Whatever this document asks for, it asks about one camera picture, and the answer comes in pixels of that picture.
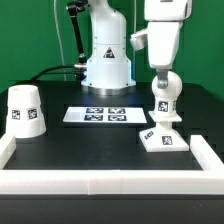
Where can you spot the white U-shaped fence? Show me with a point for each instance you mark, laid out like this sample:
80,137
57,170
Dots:
209,179

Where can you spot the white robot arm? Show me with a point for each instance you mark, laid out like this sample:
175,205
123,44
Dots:
108,68

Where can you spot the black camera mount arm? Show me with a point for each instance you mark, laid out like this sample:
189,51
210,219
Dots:
74,8

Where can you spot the white lamp shade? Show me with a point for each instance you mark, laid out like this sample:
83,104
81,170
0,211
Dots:
24,118

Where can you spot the white marker board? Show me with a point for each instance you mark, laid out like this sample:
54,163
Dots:
115,115

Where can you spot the white lamp base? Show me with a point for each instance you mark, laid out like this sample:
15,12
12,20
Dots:
162,137

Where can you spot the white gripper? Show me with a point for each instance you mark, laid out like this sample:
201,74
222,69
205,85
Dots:
162,40

